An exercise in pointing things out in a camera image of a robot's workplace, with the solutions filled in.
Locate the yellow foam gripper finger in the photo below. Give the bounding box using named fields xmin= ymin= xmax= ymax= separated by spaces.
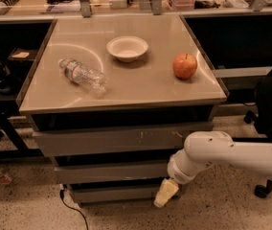
xmin=154 ymin=179 xmax=179 ymax=208

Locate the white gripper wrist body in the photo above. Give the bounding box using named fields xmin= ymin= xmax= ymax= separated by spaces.
xmin=167 ymin=153 xmax=195 ymax=185

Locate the grey drawer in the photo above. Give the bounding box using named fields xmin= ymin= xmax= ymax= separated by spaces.
xmin=68 ymin=179 xmax=162 ymax=204
xmin=33 ymin=122 xmax=214 ymax=157
xmin=55 ymin=159 xmax=169 ymax=184

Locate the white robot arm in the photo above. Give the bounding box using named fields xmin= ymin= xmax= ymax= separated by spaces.
xmin=154 ymin=131 xmax=272 ymax=208

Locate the grey bottom drawer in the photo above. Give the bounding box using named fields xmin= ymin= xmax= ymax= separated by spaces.
xmin=68 ymin=179 xmax=162 ymax=204

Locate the grey top drawer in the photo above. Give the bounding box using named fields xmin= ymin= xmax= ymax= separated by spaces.
xmin=33 ymin=122 xmax=214 ymax=157

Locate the grey drawer cabinet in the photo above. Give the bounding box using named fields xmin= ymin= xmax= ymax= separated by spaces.
xmin=15 ymin=13 xmax=230 ymax=207

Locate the red apple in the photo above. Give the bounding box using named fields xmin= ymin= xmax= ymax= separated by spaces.
xmin=172 ymin=53 xmax=197 ymax=80

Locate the black office chair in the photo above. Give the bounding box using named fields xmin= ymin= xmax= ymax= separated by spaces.
xmin=242 ymin=64 xmax=272 ymax=199

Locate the clear plastic water bottle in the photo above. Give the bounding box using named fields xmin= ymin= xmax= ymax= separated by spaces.
xmin=58 ymin=58 xmax=108 ymax=97

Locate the white paper bowl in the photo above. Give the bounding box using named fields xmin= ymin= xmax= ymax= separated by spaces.
xmin=106 ymin=36 xmax=148 ymax=62

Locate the small bottle on floor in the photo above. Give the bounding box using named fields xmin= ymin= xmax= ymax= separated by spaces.
xmin=0 ymin=166 xmax=12 ymax=185

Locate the black power cable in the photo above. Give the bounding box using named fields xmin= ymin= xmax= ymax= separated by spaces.
xmin=58 ymin=189 xmax=90 ymax=230

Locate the black desk frame left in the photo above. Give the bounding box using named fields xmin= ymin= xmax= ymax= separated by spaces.
xmin=0 ymin=32 xmax=44 ymax=174

